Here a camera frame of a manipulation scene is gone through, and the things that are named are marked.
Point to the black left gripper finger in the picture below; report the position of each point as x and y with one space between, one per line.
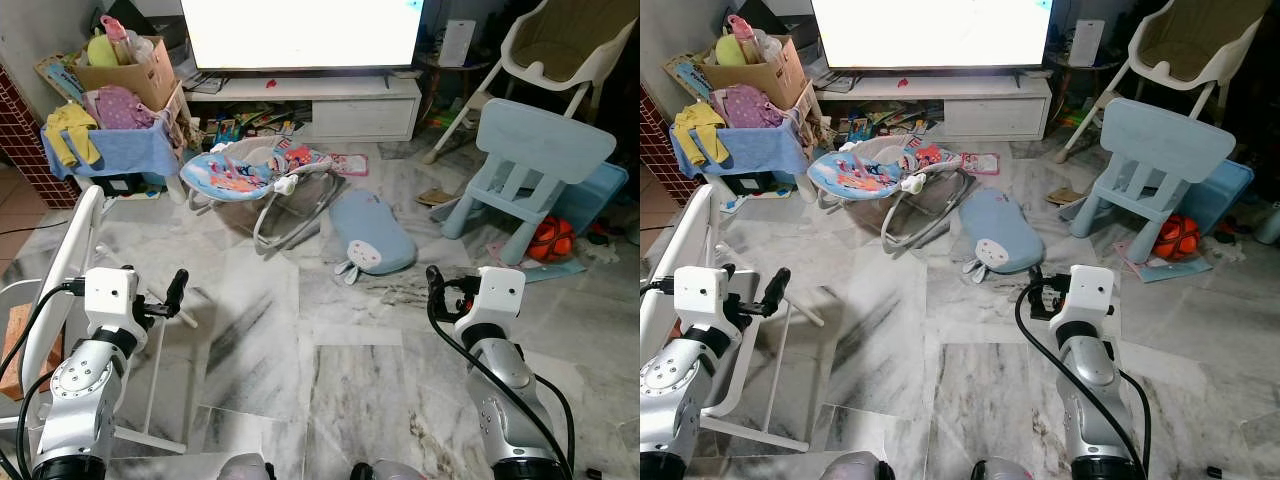
778 285
178 285

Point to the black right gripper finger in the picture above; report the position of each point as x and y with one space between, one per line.
435 282
1036 277

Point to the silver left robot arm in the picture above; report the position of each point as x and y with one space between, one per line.
670 400
85 395

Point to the blue bunny face cushion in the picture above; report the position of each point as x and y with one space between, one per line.
370 235
1000 235

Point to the white folding stand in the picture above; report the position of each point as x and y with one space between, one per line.
690 235
62 260

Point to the pale blue picture book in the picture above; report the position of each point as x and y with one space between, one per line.
560 270
1150 270

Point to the black box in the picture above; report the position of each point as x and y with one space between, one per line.
125 186
750 185

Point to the orange ball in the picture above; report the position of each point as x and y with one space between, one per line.
1177 238
552 240

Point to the pink picture book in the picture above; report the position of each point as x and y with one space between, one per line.
980 164
350 165

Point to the wooden block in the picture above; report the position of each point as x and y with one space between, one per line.
12 350

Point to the white television stand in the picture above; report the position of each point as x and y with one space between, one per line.
990 110
350 110

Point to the yellow garment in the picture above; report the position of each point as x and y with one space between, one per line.
700 130
72 130

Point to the blue plastic bin lid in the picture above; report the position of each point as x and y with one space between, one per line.
1230 190
600 190

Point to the grey right robot leg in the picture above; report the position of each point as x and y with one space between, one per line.
995 470
375 472

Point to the light blue child chair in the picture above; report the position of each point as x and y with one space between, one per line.
1165 140
545 140

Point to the brown cardboard box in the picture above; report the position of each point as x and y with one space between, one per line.
135 80
765 78

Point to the blue toy carton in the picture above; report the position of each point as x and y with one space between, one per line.
58 78
688 76

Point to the pale blue plastic container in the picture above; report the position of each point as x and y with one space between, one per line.
1270 225

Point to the green plush toy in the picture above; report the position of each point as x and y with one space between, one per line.
730 50
100 50

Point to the white router box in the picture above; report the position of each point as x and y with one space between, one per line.
458 43
1087 42

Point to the pink water bottle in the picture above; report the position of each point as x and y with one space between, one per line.
744 36
118 38

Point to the flat screen television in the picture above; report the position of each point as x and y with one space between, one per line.
930 33
300 35

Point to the white baby high chair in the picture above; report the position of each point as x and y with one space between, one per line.
560 45
1190 45

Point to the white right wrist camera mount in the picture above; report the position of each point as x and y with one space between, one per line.
500 290
1090 290

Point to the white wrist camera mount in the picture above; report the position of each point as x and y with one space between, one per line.
1090 290
110 295
700 295
500 290

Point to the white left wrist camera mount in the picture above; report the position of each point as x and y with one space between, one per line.
110 295
700 295

